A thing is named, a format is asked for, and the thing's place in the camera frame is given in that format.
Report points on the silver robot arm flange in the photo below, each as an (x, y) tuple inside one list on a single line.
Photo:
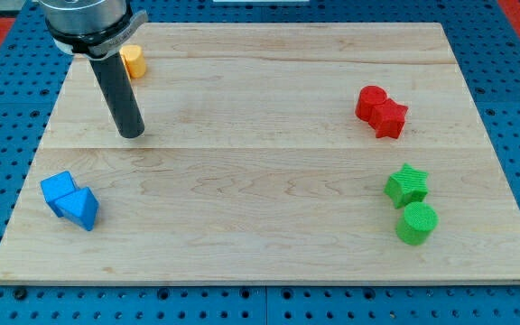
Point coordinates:
[(95, 29)]

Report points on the red star block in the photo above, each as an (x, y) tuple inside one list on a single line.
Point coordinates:
[(388, 119)]

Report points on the green star block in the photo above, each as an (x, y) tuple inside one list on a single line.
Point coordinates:
[(406, 186)]

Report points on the light wooden board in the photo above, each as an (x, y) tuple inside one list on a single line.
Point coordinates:
[(253, 168)]

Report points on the red cylinder block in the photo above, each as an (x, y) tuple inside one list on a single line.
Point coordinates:
[(368, 97)]

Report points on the yellow cylinder block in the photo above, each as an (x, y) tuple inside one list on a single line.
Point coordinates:
[(133, 58)]

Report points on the green cylinder block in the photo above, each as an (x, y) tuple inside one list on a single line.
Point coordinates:
[(417, 223)]

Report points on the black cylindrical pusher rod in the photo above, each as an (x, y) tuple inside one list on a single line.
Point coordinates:
[(116, 88)]

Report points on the blue triangular prism block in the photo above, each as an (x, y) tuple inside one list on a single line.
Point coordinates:
[(80, 207)]

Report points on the blue cube block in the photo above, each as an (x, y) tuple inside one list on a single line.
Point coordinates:
[(56, 187)]

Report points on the blue perforated table plate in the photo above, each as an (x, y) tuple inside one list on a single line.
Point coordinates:
[(484, 40)]

